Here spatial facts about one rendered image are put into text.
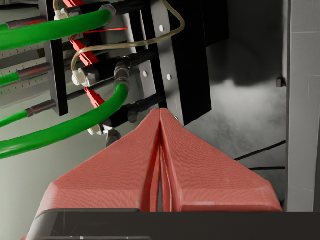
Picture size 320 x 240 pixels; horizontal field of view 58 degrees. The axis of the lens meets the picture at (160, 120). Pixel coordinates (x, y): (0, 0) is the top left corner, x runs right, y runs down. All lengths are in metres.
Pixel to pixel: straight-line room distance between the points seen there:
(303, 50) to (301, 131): 0.11
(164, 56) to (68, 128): 0.27
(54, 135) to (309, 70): 0.29
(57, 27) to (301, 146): 0.34
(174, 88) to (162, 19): 0.11
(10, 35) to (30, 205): 0.59
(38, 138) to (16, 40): 0.08
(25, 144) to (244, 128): 0.47
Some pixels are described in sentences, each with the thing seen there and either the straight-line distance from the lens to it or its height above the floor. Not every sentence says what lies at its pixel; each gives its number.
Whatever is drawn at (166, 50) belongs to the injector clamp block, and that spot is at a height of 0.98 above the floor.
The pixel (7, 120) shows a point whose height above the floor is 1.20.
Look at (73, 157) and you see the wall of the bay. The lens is 0.78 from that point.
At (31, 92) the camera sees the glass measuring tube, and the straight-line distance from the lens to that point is 0.67.
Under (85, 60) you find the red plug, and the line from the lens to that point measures 0.45.
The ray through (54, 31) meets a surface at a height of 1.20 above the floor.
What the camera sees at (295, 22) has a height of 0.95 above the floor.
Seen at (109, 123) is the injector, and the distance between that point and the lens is 0.45.
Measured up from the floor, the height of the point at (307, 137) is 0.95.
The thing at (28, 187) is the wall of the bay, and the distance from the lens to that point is 0.77.
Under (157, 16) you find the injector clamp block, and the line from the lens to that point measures 0.48.
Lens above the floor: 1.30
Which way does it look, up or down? 35 degrees down
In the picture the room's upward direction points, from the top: 118 degrees counter-clockwise
